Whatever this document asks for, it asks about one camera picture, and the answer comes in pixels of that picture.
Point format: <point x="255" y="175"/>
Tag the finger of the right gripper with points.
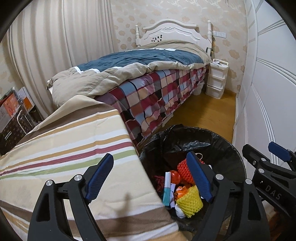
<point x="285" y="155"/>
<point x="263" y="166"/>

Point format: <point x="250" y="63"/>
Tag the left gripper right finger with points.
<point x="237" y="200"/>

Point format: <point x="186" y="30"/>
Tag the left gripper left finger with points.
<point x="49" y="220"/>

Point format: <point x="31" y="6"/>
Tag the yellow foam fruit net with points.
<point x="191" y="202"/>

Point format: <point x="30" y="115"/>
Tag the orange snack wrapper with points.
<point x="180" y="192"/>

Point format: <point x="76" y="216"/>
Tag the red foam fruit net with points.
<point x="184" y="172"/>

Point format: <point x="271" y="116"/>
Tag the orange plastic bag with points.
<point x="175" y="177"/>

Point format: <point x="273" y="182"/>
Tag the white plastic bag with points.
<point x="180" y="214"/>

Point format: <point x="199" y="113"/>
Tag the teal cream tube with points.
<point x="167" y="189"/>

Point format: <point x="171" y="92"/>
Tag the white toothpaste tube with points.
<point x="172" y="198"/>

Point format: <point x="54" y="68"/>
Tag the dark red ribbon bundle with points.
<point x="158" y="183"/>

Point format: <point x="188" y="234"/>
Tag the black lined trash bin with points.
<point x="166" y="149"/>

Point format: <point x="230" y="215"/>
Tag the striped table cloth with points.
<point x="73" y="138"/>

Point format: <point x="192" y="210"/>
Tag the white bucket under bed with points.
<point x="199" y="88"/>

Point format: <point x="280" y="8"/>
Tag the dark patterned storage basket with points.
<point x="20" y="124"/>

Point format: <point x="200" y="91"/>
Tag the white drawer unit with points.
<point x="217" y="76"/>

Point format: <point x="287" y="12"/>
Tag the plaid bed sheet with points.
<point x="144" y="103"/>

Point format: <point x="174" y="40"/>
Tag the white orange box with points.
<point x="25" y="97"/>

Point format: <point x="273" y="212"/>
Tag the cardboard box with labels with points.
<point x="9" y="106"/>

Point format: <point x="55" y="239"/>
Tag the blue beige duvet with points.
<point x="99" y="76"/>

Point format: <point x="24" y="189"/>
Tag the white bed headboard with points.
<point x="170" y="29"/>

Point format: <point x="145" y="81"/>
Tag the cream curtain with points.
<point x="48" y="37"/>

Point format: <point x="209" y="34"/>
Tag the wall socket plate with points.
<point x="219" y="34"/>

